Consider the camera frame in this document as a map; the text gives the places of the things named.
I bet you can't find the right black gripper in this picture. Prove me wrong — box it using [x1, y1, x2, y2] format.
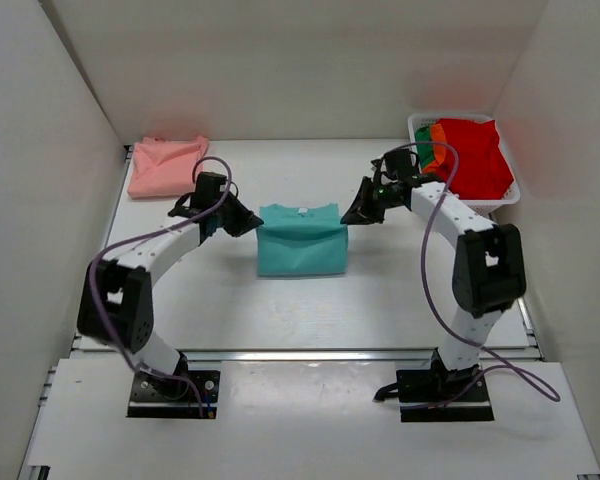
[341, 178, 402, 227]

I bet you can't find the teal t-shirt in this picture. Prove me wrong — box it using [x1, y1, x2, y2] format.
[256, 203, 348, 278]

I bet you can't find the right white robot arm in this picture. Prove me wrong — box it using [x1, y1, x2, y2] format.
[340, 174, 526, 408]

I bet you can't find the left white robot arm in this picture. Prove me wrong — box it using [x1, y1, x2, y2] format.
[77, 193, 263, 400]

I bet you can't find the folded pink t-shirt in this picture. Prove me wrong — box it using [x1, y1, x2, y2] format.
[127, 136, 209, 200]

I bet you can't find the green t-shirt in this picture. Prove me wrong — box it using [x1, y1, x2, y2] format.
[415, 125, 435, 171]

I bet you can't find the orange t-shirt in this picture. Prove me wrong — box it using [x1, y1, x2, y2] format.
[427, 123, 447, 170]

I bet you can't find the red t-shirt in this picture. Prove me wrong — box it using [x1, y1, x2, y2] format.
[421, 118, 513, 200]

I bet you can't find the white plastic basket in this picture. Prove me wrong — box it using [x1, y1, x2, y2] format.
[407, 113, 520, 215]

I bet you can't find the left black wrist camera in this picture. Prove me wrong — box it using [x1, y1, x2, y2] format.
[192, 172, 228, 209]

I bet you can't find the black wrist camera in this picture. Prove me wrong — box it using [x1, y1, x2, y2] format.
[192, 172, 228, 209]
[382, 149, 419, 180]

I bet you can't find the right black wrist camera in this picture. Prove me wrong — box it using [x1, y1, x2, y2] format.
[382, 149, 419, 180]

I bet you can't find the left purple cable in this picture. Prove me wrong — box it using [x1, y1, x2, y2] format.
[93, 156, 240, 419]

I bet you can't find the purple cable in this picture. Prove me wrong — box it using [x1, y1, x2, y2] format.
[379, 142, 561, 404]
[93, 156, 240, 419]

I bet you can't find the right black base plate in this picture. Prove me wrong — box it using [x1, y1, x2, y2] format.
[396, 369, 495, 423]

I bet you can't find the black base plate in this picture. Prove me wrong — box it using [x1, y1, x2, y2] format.
[396, 369, 495, 423]
[126, 363, 221, 420]

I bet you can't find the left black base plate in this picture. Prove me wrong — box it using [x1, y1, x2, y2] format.
[126, 363, 221, 420]

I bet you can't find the aluminium table rail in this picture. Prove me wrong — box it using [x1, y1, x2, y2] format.
[70, 346, 541, 362]

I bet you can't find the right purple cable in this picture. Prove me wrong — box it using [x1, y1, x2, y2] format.
[379, 142, 561, 404]

